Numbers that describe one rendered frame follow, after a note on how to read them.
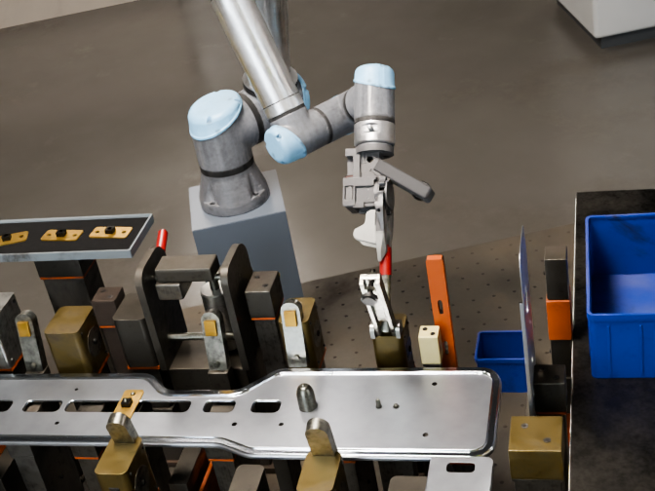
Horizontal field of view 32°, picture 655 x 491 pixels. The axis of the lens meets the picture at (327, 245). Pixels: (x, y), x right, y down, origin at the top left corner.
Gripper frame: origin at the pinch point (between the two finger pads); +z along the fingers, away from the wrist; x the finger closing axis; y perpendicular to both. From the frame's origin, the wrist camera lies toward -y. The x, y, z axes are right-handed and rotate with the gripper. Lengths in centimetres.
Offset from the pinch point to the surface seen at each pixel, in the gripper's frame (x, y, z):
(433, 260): 8.0, -10.0, 2.6
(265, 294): 0.1, 22.5, 6.6
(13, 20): -415, 333, -233
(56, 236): -7, 70, -8
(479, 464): 15.3, -18.3, 36.5
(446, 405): 5.2, -11.7, 27.1
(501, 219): -227, 4, -51
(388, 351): -2.9, 0.1, 17.0
